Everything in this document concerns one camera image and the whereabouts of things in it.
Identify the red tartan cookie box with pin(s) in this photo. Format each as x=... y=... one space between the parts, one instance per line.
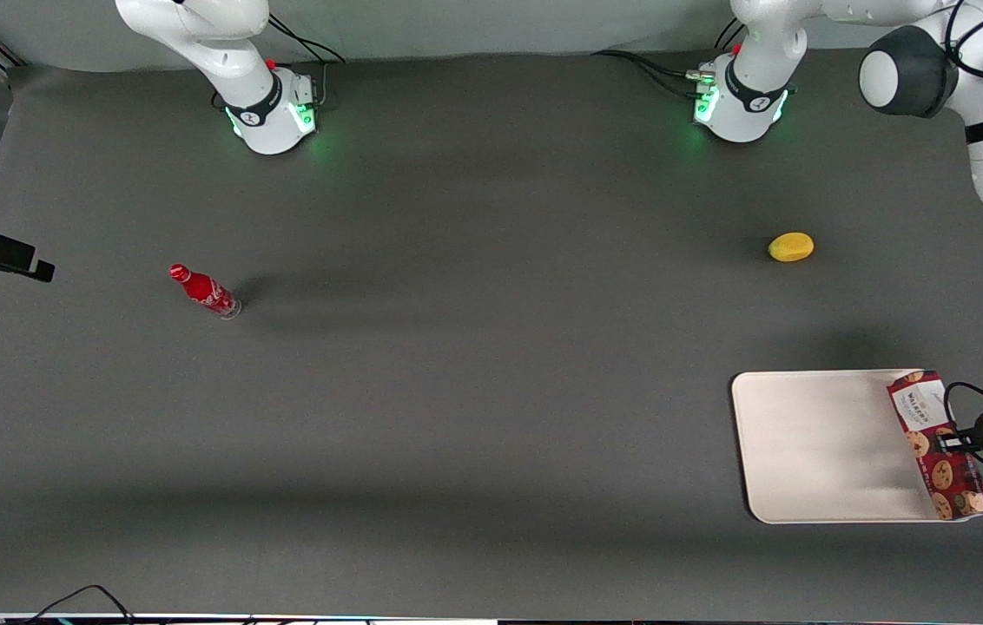
x=934 y=477

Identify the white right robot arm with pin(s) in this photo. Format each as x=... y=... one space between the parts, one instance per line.
x=240 y=61

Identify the beige plastic tray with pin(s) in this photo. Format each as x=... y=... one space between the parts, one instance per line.
x=821 y=447

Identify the red cola bottle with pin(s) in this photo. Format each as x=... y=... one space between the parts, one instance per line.
x=205 y=292

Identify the yellow lemon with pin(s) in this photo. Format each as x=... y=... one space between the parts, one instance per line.
x=791 y=246

